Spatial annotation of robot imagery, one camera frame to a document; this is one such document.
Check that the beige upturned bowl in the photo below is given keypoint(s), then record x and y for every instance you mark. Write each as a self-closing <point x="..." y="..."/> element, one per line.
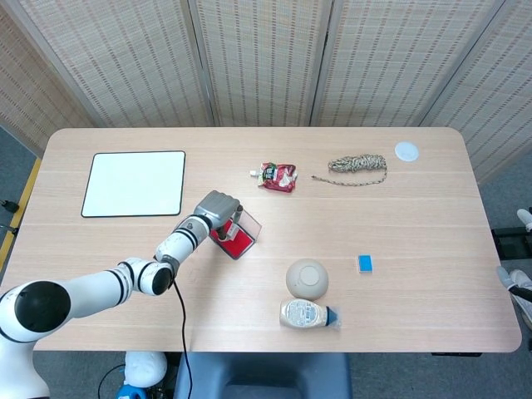
<point x="306" y="278"/>

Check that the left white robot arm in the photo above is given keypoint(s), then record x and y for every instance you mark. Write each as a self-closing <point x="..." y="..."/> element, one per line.
<point x="83" y="291"/>

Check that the red ink pad clear lid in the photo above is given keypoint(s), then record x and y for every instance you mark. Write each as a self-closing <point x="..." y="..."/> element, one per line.
<point x="241" y="245"/>

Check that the blue and white eraser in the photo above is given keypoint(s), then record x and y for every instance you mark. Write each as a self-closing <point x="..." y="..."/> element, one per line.
<point x="365" y="264"/>

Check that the dark trouser leg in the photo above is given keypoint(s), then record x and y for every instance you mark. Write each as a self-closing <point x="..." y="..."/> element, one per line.
<point x="525" y="307"/>

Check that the white round desk grommet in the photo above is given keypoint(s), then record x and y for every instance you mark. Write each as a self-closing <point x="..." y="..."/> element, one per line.
<point x="406" y="151"/>

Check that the blue robot part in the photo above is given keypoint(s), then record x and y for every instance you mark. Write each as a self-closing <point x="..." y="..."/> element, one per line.
<point x="129" y="392"/>

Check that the grey white sneaker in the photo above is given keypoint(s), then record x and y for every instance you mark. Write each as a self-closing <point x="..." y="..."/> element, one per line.
<point x="517" y="278"/>
<point x="525" y="219"/>

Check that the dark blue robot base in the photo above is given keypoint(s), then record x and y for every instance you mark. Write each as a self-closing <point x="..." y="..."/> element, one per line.
<point x="266" y="374"/>

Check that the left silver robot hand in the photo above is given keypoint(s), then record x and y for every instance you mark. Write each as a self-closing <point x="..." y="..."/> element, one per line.
<point x="216" y="208"/>

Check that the white rounded robot cover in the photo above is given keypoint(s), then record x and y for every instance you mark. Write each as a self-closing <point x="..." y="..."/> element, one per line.
<point x="143" y="370"/>

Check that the mayonnaise bottle blue cap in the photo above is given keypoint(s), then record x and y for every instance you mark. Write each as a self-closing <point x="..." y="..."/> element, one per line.
<point x="301" y="313"/>

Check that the red drink pouch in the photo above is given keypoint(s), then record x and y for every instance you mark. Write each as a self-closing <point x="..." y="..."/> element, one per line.
<point x="278" y="178"/>

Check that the woven folding screen panel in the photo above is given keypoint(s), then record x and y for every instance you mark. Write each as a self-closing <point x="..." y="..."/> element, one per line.
<point x="266" y="62"/>
<point x="25" y="83"/>
<point x="498" y="104"/>
<point x="124" y="62"/>
<point x="395" y="62"/>

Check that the small red stamp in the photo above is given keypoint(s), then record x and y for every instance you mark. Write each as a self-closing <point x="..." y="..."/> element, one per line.
<point x="232" y="231"/>

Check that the black caster wheel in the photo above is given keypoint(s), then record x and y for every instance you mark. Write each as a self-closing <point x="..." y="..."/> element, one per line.
<point x="9" y="205"/>

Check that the white board black rim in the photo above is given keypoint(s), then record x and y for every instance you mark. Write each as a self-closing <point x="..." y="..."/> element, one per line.
<point x="133" y="183"/>

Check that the black desk control panel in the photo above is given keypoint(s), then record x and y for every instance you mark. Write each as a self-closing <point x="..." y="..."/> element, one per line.
<point x="457" y="354"/>

